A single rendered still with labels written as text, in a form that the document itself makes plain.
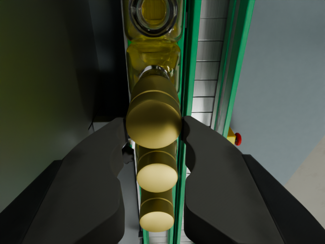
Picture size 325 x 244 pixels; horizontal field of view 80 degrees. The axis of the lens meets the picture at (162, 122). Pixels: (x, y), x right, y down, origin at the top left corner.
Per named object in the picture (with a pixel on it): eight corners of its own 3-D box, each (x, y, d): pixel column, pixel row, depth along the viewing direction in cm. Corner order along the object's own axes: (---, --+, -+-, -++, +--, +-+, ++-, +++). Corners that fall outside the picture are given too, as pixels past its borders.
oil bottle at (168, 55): (138, 28, 36) (121, 50, 17) (169, 27, 36) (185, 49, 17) (140, 59, 38) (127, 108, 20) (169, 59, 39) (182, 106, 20)
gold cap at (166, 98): (129, 75, 14) (119, 99, 10) (177, 74, 14) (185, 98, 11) (133, 117, 16) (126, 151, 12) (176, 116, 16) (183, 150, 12)
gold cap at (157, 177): (137, 131, 19) (132, 163, 15) (174, 129, 19) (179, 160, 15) (140, 160, 20) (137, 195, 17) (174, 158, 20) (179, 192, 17)
